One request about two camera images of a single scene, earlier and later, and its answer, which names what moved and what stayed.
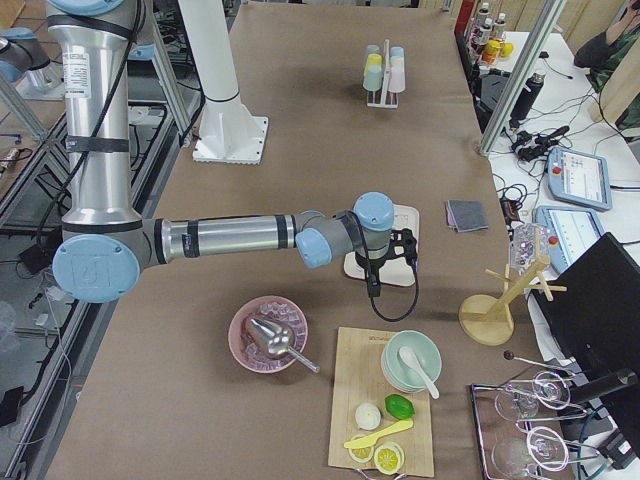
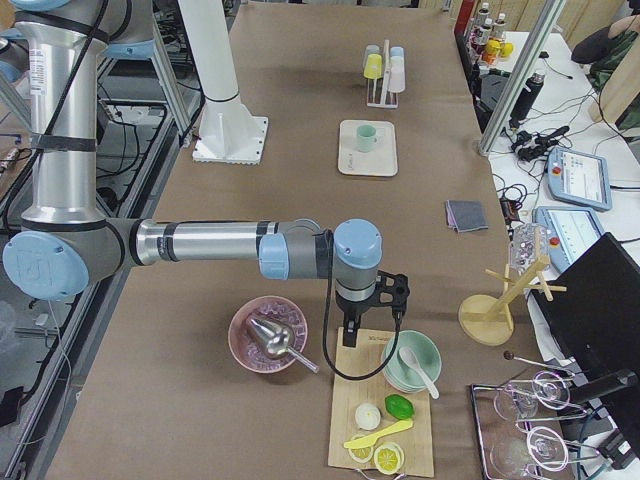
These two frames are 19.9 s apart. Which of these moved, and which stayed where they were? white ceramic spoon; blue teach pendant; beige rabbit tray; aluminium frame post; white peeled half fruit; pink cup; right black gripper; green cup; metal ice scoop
Moved: beige rabbit tray; green cup; right black gripper
Stayed: white ceramic spoon; pink cup; white peeled half fruit; aluminium frame post; blue teach pendant; metal ice scoop
